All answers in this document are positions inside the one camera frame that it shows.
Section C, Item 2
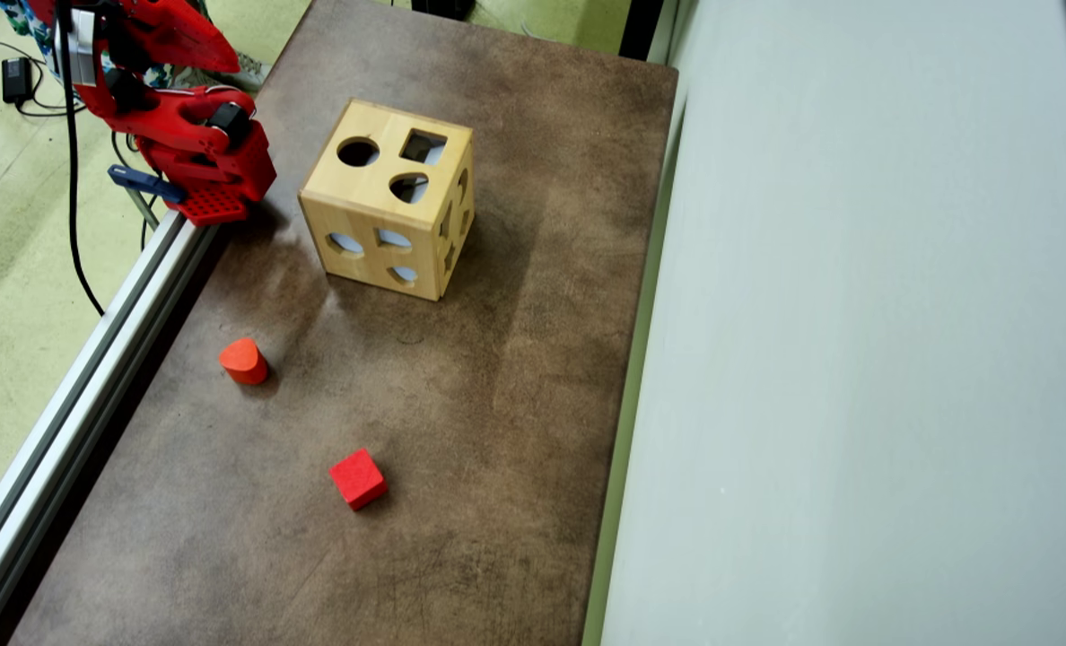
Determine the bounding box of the wooden shape sorter box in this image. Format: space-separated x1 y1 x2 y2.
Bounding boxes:
298 99 476 302

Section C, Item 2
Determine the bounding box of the floral patterned cloth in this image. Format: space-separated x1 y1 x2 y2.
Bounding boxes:
0 0 265 92

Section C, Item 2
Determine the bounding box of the black camera cable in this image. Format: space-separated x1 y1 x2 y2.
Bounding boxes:
55 0 106 317

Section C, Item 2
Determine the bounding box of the aluminium profile rail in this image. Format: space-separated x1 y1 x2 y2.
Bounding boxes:
0 211 222 646

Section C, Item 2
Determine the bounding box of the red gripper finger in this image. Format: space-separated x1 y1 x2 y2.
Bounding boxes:
134 0 243 74

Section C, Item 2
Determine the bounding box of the red rounded triangle block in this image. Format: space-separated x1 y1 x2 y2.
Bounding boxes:
219 337 271 387

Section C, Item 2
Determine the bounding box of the red cube block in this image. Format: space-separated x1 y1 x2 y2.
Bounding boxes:
329 449 389 512

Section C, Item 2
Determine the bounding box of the blue clamp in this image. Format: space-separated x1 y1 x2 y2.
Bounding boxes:
108 164 187 205

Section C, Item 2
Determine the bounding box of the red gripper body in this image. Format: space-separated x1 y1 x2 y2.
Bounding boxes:
93 0 153 73

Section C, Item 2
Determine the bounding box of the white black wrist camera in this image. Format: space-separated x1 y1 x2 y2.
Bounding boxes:
65 7 100 88

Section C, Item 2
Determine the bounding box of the black box on floor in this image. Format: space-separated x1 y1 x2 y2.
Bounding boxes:
411 0 476 22

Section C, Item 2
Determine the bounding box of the black vertical post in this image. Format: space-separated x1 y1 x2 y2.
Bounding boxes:
619 0 677 64

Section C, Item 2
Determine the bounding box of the black floor cable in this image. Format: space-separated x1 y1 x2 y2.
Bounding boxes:
0 40 168 252

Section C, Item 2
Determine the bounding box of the black power adapter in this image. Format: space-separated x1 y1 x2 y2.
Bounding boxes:
2 57 34 105

